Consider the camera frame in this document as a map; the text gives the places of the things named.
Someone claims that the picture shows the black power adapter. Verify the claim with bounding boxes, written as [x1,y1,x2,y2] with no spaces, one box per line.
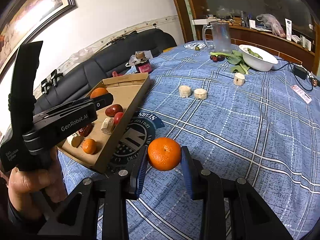
[292,64,308,80]

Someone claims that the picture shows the red plastic bag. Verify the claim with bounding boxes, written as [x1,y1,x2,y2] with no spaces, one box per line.
[112,71,124,77]

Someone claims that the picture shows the framed horse painting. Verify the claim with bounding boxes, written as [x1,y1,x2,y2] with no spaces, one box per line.
[1,0,76,75]

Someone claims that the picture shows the small orange tangerine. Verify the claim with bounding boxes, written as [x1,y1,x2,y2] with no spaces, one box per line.
[90,87,108,99]

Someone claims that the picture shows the dark jar with lid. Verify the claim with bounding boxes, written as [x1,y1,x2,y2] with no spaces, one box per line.
[135,60,152,74]

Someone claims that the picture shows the black leather sofa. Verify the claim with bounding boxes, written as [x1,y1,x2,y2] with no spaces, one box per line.
[34,29,177,115]

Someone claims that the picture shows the clear plastic bag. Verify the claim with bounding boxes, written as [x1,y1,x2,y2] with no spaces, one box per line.
[125,50,153,67]

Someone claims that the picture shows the green leafy vegetable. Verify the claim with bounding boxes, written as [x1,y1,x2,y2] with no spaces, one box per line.
[210,50,249,75]

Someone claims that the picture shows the beige cob piece near greens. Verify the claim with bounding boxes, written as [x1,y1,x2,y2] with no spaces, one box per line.
[233,72,245,86]

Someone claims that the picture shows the red tomato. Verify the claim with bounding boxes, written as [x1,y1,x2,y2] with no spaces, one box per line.
[114,112,124,126]

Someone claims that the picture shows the white paper card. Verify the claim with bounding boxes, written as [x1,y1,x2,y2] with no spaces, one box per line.
[291,85,312,104]

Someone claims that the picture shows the blue plaid tablecloth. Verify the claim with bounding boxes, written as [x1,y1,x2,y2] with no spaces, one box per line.
[57,40,320,240]

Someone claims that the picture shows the wooden sideboard cabinet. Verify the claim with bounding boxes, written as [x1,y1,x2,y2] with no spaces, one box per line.
[192,17,317,73]

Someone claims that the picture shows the dark red jujube date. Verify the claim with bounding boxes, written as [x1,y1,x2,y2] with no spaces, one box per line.
[105,104,123,117]

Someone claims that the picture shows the brown cardboard tray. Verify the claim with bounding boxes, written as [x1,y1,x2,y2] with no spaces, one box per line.
[57,73,150,173]

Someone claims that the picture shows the white ceramic bowl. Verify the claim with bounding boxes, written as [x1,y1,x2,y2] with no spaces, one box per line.
[239,44,278,72]

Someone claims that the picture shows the pink plastic bag on cabinet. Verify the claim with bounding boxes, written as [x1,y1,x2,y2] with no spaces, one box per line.
[256,14,286,38]

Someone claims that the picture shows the person's left hand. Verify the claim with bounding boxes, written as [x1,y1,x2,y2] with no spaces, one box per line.
[1,147,67,220]

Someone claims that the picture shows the clear glass beer mug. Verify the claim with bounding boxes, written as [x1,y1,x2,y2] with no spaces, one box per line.
[202,21,232,54]

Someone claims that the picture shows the dark red grapes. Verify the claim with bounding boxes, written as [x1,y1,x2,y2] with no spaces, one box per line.
[210,55,225,62]

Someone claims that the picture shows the large orange tangerine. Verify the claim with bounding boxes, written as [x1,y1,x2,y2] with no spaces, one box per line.
[81,138,97,154]

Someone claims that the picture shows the black clips on sofa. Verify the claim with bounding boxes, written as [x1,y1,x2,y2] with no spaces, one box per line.
[41,69,63,94]

